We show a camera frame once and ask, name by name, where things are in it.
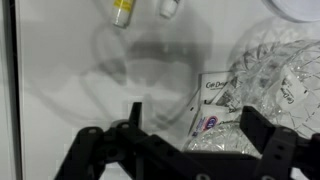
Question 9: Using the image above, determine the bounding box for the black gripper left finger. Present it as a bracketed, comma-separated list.
[54, 101, 201, 180]

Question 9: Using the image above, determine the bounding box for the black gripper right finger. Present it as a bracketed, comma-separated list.
[239, 105, 320, 180]

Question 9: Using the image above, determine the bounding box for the sachet with red blue logo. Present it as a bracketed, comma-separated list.
[187, 102, 236, 138]

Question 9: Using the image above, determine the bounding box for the white sachet with script print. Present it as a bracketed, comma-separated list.
[198, 70, 235, 105]
[279, 72, 309, 108]

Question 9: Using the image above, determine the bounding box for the cut glass bowl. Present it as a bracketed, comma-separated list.
[181, 16, 320, 160]

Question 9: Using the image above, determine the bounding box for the yellow marker pen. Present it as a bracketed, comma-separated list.
[111, 0, 138, 30]

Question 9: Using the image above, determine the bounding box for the white small bottle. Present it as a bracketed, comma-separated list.
[158, 0, 183, 20]

